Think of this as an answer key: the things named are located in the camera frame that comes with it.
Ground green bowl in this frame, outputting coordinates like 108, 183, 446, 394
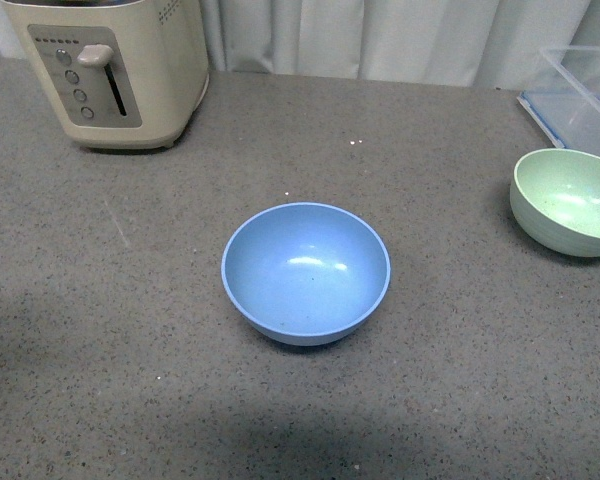
509, 148, 600, 258

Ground blue bowl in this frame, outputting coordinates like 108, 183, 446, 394
221, 202, 391, 347

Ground clear plastic container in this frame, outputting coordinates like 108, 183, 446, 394
518, 46, 600, 156

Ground white curtain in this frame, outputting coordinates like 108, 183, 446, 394
0, 0, 600, 92

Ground cream two-slot toaster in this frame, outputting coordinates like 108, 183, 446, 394
3, 0, 209, 150

